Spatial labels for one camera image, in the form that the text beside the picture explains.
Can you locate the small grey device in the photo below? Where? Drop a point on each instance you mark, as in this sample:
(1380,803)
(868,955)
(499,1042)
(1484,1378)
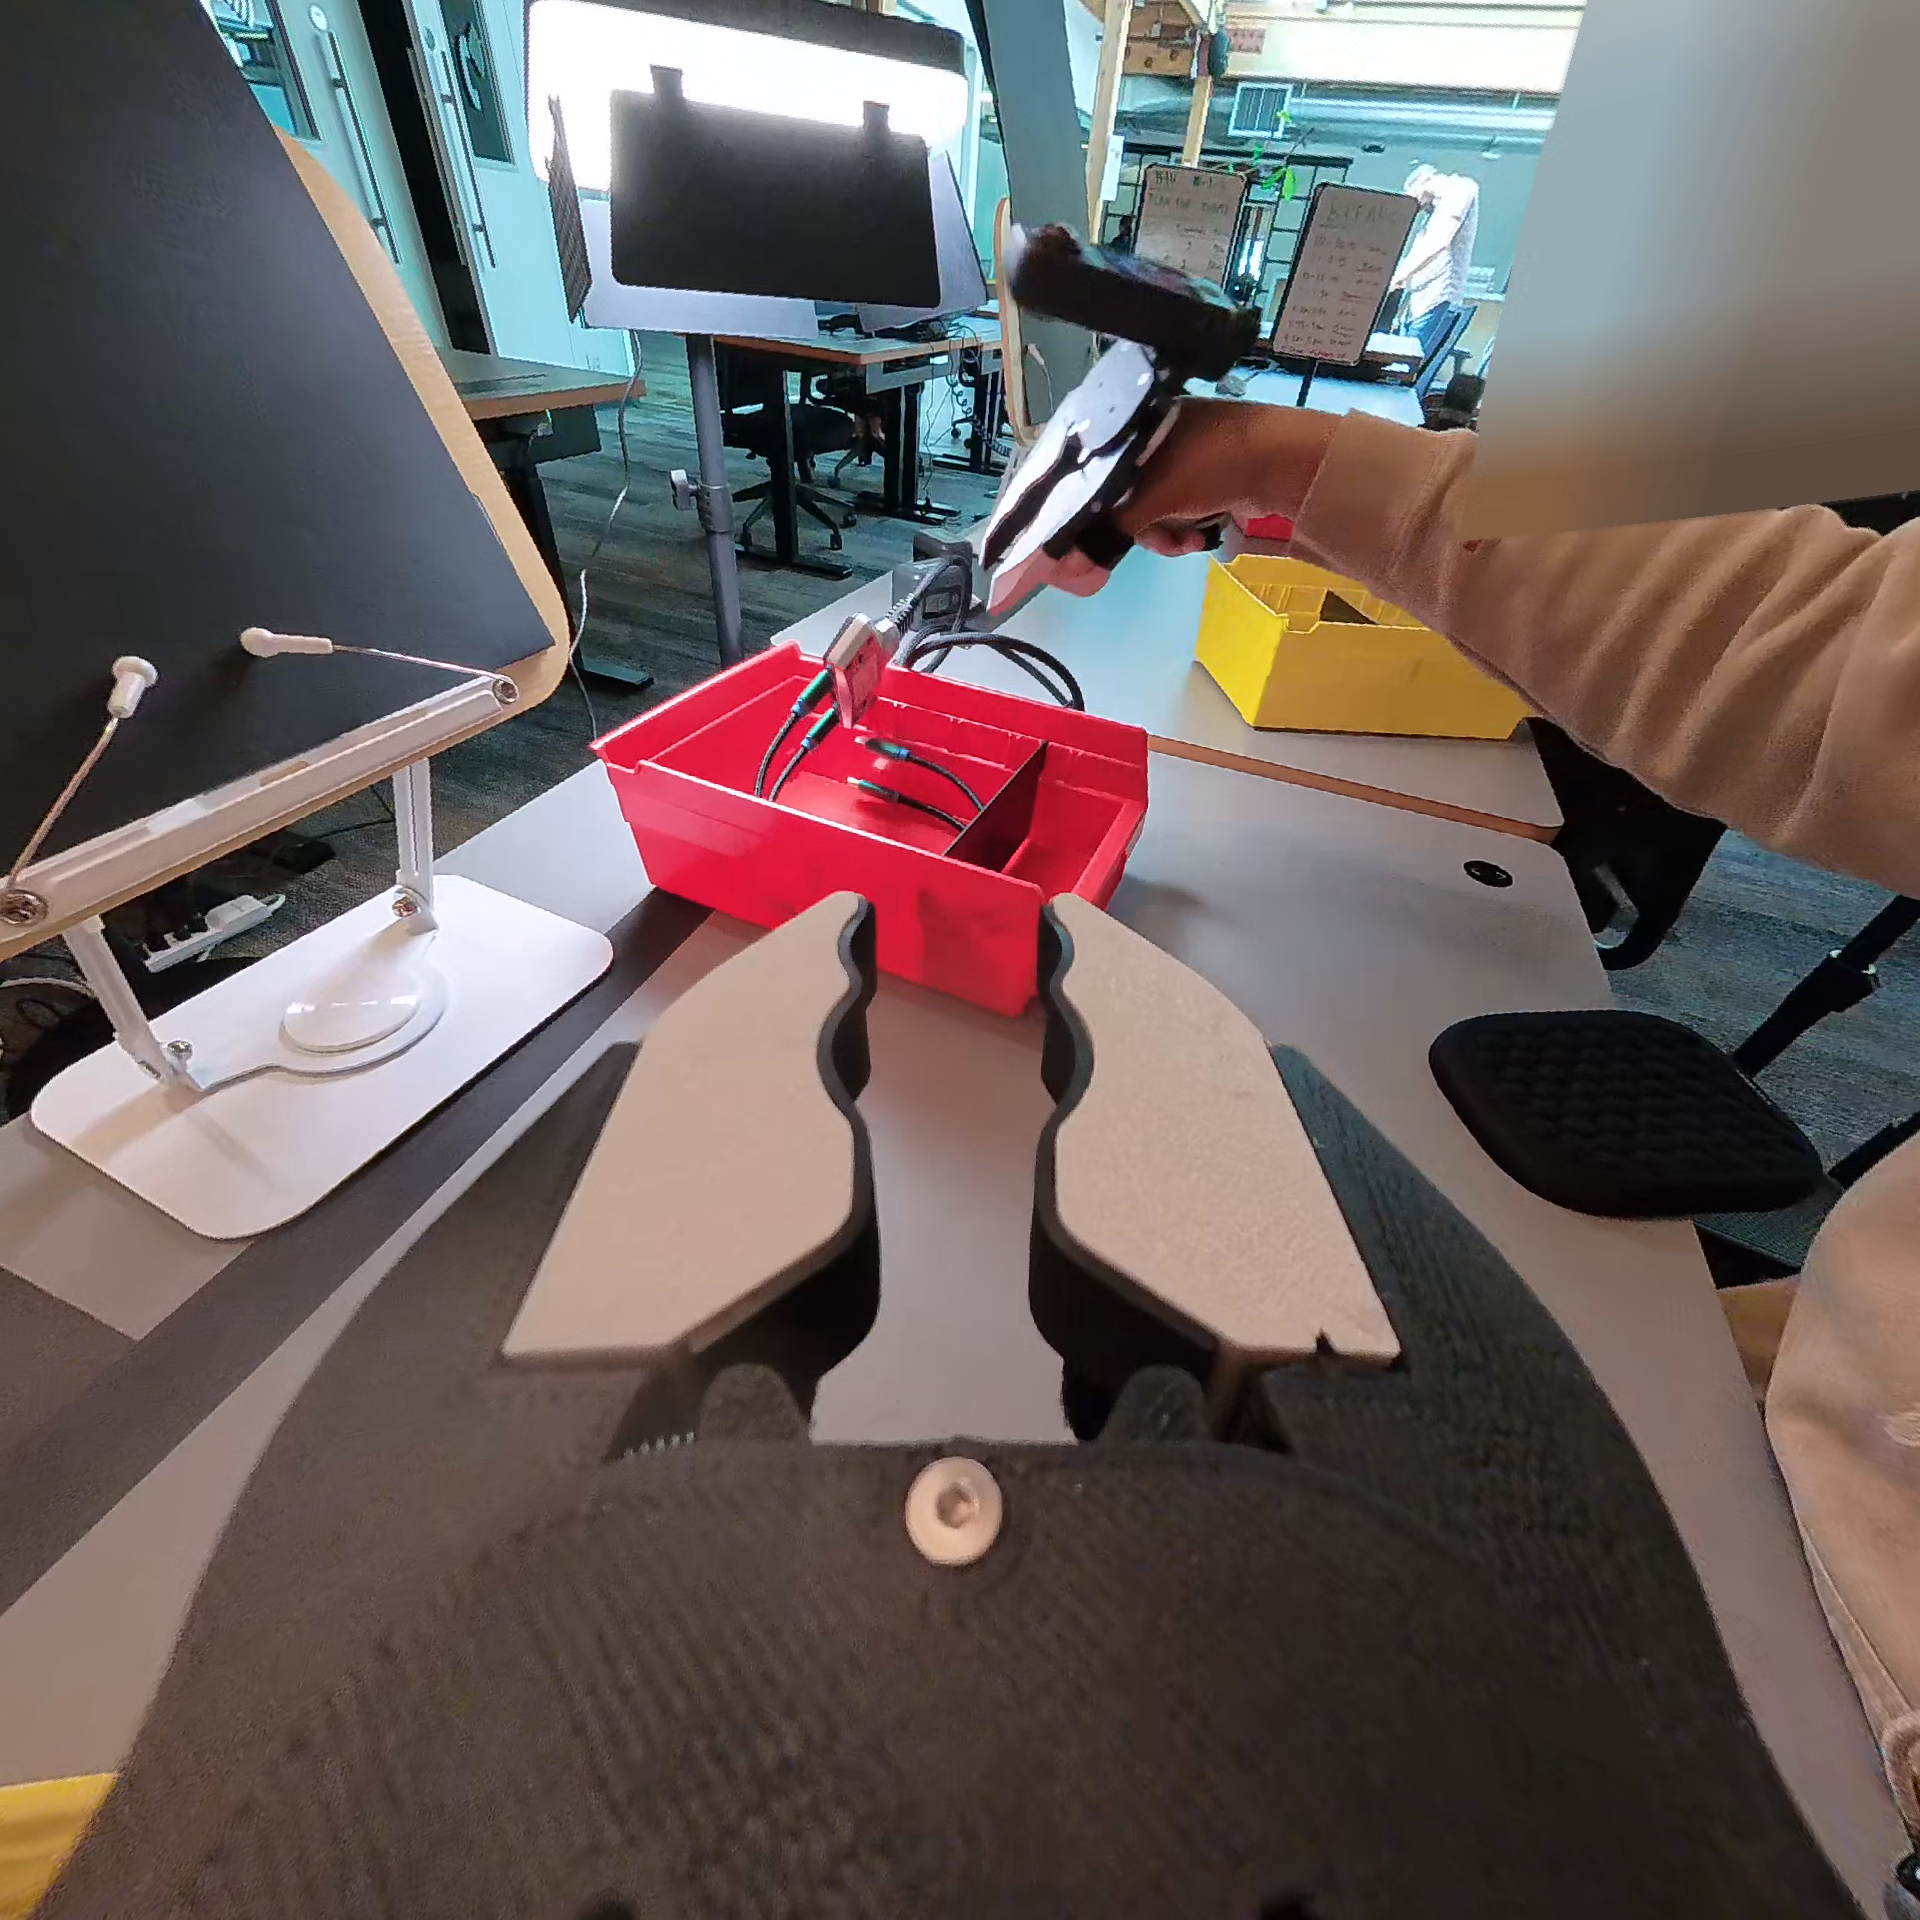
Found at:
(942,585)

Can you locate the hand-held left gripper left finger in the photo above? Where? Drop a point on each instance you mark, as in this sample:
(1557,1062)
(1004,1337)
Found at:
(705,1169)

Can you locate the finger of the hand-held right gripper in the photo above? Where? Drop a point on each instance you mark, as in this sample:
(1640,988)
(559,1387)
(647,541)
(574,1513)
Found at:
(1058,554)
(1086,427)

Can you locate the white power strip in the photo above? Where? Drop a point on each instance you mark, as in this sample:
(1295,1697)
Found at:
(208,929)

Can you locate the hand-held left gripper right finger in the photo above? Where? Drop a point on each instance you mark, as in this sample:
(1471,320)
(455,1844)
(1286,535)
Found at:
(1215,1187)

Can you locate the black office chair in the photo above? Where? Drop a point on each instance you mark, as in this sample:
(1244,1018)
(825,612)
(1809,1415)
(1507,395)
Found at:
(795,467)

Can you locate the black chair armrest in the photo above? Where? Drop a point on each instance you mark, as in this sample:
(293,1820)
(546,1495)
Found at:
(1618,1111)

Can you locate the person's right hand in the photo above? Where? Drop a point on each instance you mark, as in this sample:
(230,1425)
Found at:
(1239,472)

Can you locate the whiteboard with writing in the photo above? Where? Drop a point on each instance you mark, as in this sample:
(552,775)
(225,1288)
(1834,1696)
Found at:
(1188,227)
(1346,279)

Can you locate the person's right forearm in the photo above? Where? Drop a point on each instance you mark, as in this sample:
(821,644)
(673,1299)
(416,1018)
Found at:
(1648,644)

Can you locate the wooden framed panel with stand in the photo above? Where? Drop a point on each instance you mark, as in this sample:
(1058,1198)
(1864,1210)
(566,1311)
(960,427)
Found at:
(1033,121)

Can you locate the white tablet stand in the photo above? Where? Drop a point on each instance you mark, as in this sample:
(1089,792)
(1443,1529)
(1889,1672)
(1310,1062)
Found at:
(376,1080)

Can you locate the person's torso in beige hoodie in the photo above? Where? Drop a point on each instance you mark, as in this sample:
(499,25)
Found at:
(1858,1425)

